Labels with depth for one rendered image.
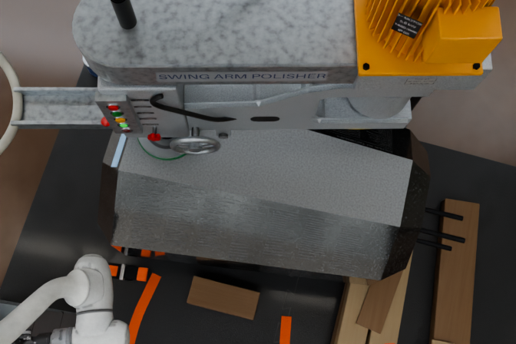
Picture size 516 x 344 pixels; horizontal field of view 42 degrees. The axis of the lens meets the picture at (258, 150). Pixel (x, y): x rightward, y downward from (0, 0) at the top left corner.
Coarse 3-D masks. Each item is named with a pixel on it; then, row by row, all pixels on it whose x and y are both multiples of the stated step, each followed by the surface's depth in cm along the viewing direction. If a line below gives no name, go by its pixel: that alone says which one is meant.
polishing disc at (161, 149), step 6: (138, 138) 230; (144, 138) 230; (174, 138) 231; (144, 144) 230; (150, 144) 230; (156, 144) 230; (162, 144) 230; (168, 144) 230; (150, 150) 229; (156, 150) 229; (162, 150) 229; (168, 150) 230; (156, 156) 229; (162, 156) 229; (168, 156) 229; (174, 156) 229
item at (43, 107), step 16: (32, 96) 213; (48, 96) 213; (64, 96) 213; (80, 96) 213; (32, 112) 211; (48, 112) 211; (64, 112) 212; (80, 112) 212; (96, 112) 212; (32, 128) 210; (48, 128) 210; (64, 128) 210; (80, 128) 211; (96, 128) 211
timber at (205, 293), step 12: (192, 288) 291; (204, 288) 291; (216, 288) 291; (228, 288) 291; (240, 288) 291; (192, 300) 289; (204, 300) 289; (216, 300) 290; (228, 300) 290; (240, 300) 290; (252, 300) 290; (228, 312) 288; (240, 312) 288; (252, 312) 289
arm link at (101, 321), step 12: (84, 312) 187; (96, 312) 187; (108, 312) 189; (84, 324) 185; (96, 324) 185; (108, 324) 187; (120, 324) 188; (72, 336) 185; (84, 336) 184; (96, 336) 184; (108, 336) 185; (120, 336) 186
